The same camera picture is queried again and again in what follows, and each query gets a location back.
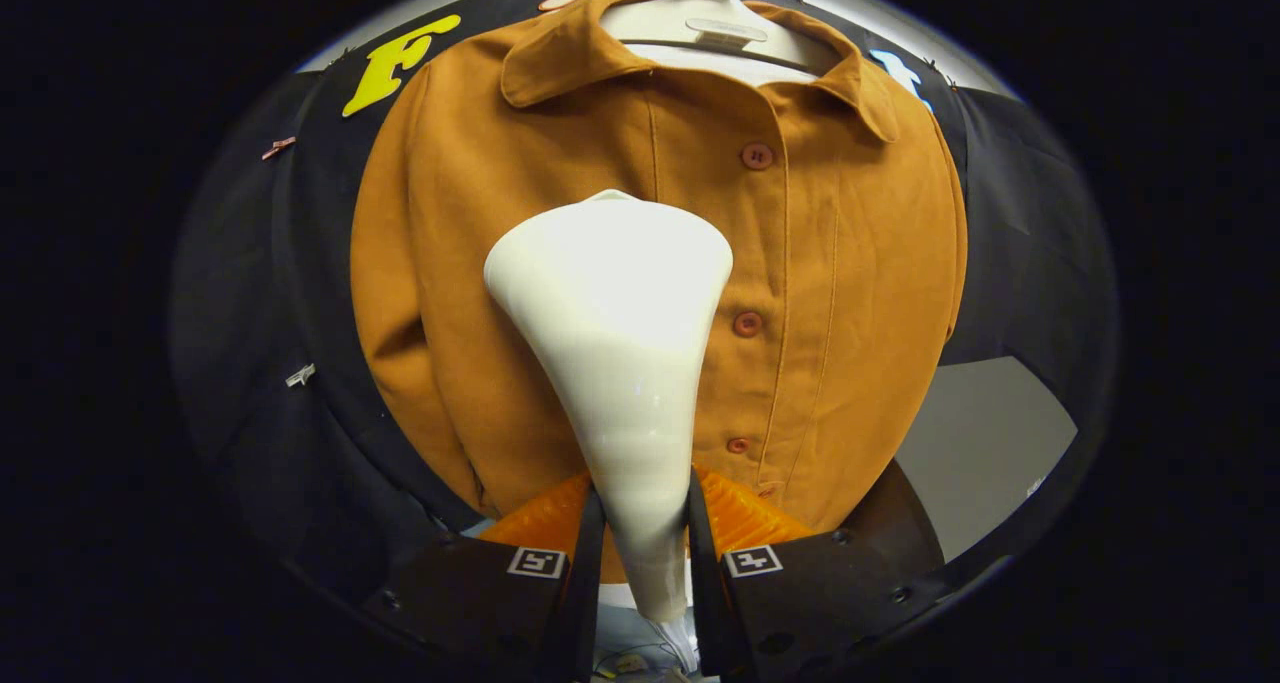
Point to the pink clip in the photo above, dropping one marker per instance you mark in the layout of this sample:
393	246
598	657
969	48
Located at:
278	147

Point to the white steamer hanger board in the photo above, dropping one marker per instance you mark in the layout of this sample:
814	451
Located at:
715	23

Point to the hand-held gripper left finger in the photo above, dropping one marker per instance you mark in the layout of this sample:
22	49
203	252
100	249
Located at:
480	603

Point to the orange button-up shirt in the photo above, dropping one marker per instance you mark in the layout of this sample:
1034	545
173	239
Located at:
850	293

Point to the white garment steamer head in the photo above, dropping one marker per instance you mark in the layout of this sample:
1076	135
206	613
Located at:
620	323

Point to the black backdrop cloth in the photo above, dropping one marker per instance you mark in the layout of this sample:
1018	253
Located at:
260	293

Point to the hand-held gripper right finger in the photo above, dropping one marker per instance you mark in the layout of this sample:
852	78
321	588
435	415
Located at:
820	593

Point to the white clip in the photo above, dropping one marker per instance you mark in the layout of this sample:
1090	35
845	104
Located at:
300	374

